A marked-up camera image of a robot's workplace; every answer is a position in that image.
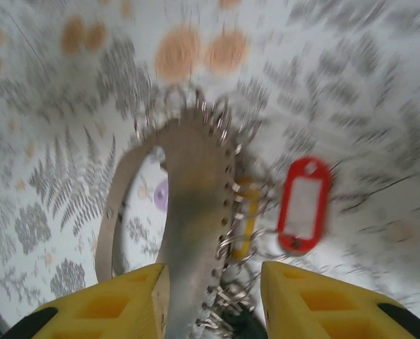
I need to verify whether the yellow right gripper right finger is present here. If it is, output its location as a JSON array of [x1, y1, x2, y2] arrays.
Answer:
[[261, 261, 420, 339]]

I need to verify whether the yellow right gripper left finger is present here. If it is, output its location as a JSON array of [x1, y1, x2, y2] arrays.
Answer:
[[10, 263, 171, 339]]

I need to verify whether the red key tag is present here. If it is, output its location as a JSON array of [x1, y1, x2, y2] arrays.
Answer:
[[276, 157, 333, 257]]

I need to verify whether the yellow key tag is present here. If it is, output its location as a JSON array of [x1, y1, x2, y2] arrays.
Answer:
[[230, 176, 263, 261]]

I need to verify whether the purple key tag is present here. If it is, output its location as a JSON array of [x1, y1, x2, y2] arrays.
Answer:
[[152, 178, 172, 213]]

